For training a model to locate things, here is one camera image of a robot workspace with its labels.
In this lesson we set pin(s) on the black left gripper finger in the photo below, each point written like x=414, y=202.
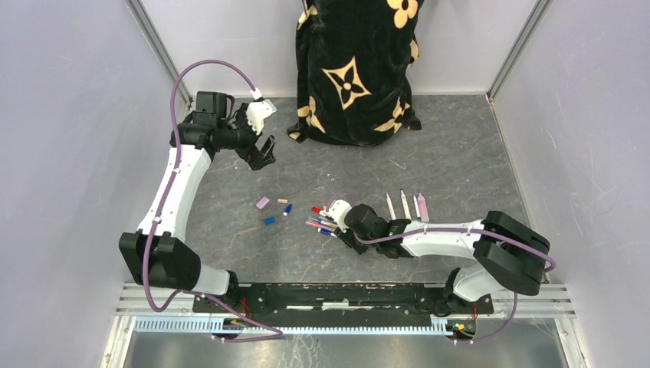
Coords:
x=256, y=162
x=267, y=150

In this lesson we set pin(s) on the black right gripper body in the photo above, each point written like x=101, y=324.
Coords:
x=348, y=236

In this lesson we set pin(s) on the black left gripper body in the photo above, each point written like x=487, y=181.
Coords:
x=250, y=152

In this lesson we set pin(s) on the pink highlighter cap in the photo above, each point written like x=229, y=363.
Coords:
x=264, y=201

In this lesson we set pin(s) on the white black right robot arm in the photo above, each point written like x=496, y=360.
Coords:
x=507, y=254

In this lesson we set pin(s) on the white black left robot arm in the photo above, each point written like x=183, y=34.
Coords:
x=156, y=253

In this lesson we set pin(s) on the pink pen clear cap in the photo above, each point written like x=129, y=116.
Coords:
x=321, y=226

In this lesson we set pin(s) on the blue long nib marker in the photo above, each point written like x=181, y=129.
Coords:
x=323, y=222

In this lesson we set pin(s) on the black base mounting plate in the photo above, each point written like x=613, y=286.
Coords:
x=350, y=305

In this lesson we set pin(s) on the black floral plush blanket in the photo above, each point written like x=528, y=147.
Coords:
x=352, y=60

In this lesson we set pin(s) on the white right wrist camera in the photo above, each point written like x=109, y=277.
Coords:
x=337, y=211

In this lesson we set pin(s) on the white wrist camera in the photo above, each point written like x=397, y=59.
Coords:
x=258, y=111
x=337, y=211

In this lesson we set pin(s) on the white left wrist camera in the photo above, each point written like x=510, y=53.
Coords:
x=258, y=111

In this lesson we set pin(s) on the aluminium frame rail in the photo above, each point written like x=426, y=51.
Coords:
x=190, y=313

